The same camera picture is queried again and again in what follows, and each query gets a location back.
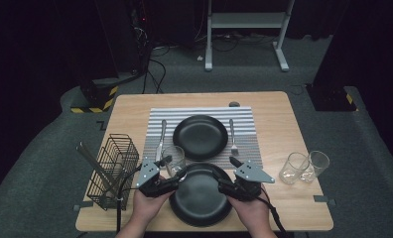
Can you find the grey tape piece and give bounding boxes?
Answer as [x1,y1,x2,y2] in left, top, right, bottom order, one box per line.
[72,200,94,212]
[313,194,336,206]

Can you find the white metal table frame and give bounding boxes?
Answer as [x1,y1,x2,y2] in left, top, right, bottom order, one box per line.
[203,0,297,72]

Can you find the metal fork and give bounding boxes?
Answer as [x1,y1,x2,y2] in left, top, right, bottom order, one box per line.
[228,118,240,157]

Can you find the black plate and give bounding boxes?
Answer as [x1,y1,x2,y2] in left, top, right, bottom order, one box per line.
[168,162,236,228]
[172,114,229,163]

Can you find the black cable bundle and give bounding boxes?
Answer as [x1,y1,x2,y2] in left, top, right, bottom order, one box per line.
[194,31,280,53]

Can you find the hand-held gripper black cable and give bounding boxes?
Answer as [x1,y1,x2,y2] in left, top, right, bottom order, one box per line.
[258,194,288,238]
[115,163,143,234]

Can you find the black floor cable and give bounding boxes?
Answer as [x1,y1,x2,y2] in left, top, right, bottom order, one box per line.
[141,58,168,94]

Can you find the black stand base yellow stripes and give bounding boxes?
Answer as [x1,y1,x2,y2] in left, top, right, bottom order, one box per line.
[69,77,119,114]
[305,83,359,113]

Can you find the black wire cutlery basket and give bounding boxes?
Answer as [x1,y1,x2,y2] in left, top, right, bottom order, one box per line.
[85,133,140,211]

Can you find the dark equipment tower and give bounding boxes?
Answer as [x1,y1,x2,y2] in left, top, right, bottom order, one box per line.
[128,0,153,75]

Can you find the left hand-held gripper black cable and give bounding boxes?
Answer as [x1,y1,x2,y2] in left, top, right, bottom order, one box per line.
[115,163,143,234]

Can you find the right hand-held gripper black cable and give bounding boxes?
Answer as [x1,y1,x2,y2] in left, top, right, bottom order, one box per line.
[258,194,288,238]

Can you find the metal cutlery piece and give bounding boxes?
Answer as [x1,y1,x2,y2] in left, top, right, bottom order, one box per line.
[79,141,120,194]
[75,145,114,198]

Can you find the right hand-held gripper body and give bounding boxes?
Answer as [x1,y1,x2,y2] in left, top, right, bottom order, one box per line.
[217,160,276,202]

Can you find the grey striped placemat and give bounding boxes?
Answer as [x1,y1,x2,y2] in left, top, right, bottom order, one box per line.
[141,106,264,171]

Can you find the person's left hand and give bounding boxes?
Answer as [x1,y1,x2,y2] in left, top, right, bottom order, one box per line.
[131,189,178,228]

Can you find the person's right hand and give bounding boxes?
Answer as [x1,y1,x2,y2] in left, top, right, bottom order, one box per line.
[225,193,273,235]

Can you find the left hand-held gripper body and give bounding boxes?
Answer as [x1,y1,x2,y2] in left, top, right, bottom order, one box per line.
[135,156,181,198]

